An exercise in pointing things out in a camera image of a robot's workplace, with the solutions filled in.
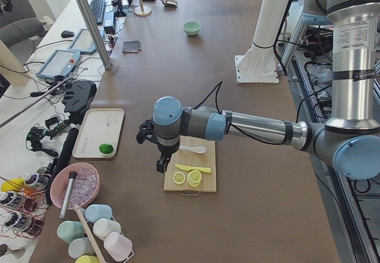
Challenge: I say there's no grey folded cloth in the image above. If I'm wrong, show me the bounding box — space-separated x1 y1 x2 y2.
122 40 141 53

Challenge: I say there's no white camera post with base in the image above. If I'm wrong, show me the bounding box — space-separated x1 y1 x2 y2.
235 0 292 83

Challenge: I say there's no light blue pastel cup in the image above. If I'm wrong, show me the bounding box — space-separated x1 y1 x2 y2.
68 237 95 259

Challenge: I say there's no right lemon slice stack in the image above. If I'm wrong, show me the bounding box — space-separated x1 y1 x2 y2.
187 170 202 187

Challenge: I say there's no black bracket device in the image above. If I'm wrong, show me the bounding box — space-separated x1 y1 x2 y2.
62 80 97 124

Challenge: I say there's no left lemon slice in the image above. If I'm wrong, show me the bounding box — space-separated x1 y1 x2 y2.
172 172 186 185

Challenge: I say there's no black keyboard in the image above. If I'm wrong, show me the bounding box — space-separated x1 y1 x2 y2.
90 0 106 25

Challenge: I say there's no green ceramic bowl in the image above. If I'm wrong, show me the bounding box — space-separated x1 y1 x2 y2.
183 21 201 36

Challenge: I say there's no yellow pastel cup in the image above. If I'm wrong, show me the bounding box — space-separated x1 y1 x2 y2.
75 255 100 263

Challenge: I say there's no black cylinder tube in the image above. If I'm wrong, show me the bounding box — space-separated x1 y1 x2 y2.
45 128 79 205

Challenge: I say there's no bamboo cutting board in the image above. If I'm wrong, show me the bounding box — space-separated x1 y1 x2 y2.
163 137 217 194

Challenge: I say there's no white ceramic spoon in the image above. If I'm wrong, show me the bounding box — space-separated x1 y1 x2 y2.
179 145 206 154

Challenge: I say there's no black computer mouse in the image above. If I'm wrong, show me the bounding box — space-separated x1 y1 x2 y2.
61 30 75 38

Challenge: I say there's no green lime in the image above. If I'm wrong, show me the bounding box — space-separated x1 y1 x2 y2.
99 143 114 154

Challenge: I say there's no near teach pendant tablet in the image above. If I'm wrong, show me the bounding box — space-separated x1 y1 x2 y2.
36 50 81 79

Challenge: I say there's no green pastel cup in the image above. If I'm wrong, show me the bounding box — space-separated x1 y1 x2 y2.
56 221 85 244

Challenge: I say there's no metal scoop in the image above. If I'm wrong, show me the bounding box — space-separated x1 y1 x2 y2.
159 0 178 8

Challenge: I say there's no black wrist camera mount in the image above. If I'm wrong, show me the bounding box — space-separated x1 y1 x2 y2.
136 119 157 144

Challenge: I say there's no beige rabbit tray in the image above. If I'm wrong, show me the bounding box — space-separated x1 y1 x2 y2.
72 108 125 159

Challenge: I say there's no wooden stand with round base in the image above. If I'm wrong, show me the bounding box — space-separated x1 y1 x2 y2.
134 0 152 17

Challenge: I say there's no white pastel cup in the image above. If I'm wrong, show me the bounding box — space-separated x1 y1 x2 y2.
93 218 121 240

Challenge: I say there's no teach pendant tablet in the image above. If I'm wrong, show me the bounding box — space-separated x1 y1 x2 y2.
36 50 81 79
68 28 96 55

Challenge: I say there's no copper wire bottle rack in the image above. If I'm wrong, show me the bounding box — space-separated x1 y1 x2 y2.
1 173 51 239

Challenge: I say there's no yellow plastic knife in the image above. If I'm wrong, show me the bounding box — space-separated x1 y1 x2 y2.
175 164 212 173

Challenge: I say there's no steel muddler tube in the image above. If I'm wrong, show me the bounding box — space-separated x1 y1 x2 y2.
59 172 77 220

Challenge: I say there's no grey office chair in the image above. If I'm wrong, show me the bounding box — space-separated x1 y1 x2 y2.
1 0 47 48

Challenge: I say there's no pink pastel cup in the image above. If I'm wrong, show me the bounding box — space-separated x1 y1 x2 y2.
103 232 132 262

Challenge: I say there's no far teach pendant tablet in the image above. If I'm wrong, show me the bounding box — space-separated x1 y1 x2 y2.
68 28 96 55

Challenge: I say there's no pink bowl with ice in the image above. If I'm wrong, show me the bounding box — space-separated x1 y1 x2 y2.
50 163 100 210

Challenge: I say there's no aluminium frame post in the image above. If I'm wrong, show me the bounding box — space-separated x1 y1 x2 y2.
76 0 112 70

